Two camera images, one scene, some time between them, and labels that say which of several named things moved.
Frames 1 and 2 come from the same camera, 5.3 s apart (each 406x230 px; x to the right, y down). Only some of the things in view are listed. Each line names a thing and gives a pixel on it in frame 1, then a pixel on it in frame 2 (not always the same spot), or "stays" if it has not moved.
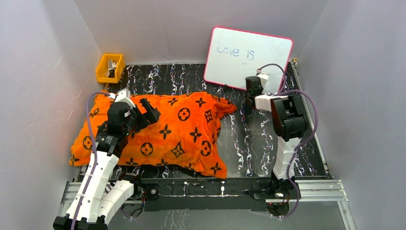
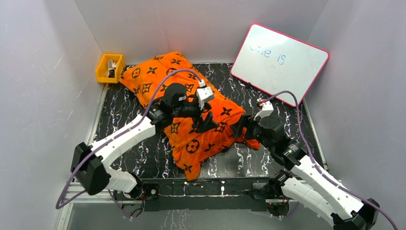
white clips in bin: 111,66 stays
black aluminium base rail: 209,193 stays
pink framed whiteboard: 234,54 → 273,62
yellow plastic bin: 102,68 stays
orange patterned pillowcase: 186,138 → 193,138
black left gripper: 143,113 → 199,112
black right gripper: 262,88 → 248,121
